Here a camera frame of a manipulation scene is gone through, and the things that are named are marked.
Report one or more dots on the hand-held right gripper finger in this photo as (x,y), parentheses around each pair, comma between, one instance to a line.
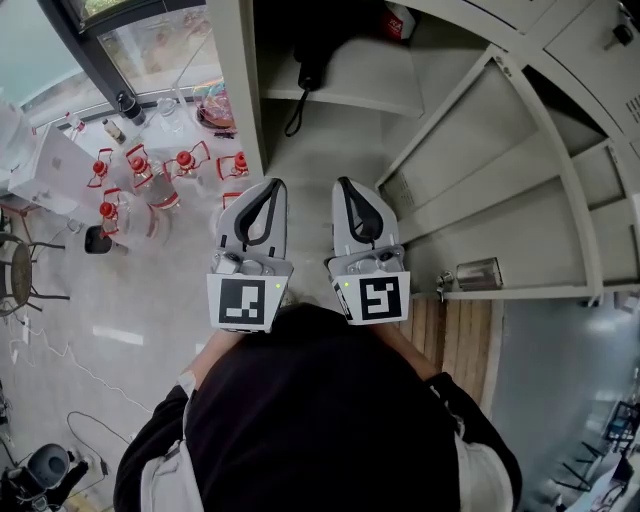
(341,225)
(385,225)

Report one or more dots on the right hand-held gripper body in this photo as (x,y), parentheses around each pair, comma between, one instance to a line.
(380,295)

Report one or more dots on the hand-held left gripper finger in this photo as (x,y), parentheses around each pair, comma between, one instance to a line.
(281,225)
(230,225)

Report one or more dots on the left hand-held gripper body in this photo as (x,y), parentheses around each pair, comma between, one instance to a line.
(245,300)

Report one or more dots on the grey metal locker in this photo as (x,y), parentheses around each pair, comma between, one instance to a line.
(350,150)

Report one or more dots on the black umbrella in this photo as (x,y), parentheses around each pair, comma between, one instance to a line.
(312,60)

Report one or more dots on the person's right forearm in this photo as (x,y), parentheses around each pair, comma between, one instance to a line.
(412,350)

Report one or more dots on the person's left forearm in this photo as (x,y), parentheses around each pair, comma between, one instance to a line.
(212,355)

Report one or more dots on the open grey locker door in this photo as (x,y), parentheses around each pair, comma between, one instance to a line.
(490,190)
(610,220)

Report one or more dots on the group of red-capped water bottles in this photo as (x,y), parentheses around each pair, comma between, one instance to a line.
(150,190)

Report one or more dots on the silver door latch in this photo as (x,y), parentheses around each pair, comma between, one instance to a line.
(477,275)

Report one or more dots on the wooden slat pallet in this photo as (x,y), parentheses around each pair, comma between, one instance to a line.
(465,350)

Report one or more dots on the colourful round bowl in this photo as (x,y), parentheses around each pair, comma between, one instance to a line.
(215,107)

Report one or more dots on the clear glass pitcher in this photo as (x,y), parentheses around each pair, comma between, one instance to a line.
(171,115)

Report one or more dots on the person's black shirt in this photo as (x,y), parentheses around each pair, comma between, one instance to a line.
(325,415)

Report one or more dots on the black square floor device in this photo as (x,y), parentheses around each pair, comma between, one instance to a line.
(98,240)

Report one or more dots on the small brown liquid bottle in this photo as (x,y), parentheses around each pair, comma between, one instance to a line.
(115,131)

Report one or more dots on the black drink bottle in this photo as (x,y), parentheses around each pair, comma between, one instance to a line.
(131,107)

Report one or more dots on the clear spray bottle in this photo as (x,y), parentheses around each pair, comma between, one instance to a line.
(76,126)

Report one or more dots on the white cardboard box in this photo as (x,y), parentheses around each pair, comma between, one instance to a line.
(50,170)

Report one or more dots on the red white box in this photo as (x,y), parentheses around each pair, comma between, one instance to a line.
(397,22)

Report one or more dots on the black round metal stool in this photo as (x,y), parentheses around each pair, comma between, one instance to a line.
(20,272)

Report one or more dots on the grey round appliance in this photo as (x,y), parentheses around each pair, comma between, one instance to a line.
(49,465)

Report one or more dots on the black chair base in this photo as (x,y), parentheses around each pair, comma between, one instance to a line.
(582,467)

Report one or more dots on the black tripod equipment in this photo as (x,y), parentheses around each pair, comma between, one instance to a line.
(35,492)

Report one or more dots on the black window frame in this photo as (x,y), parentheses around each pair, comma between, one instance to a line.
(90,40)

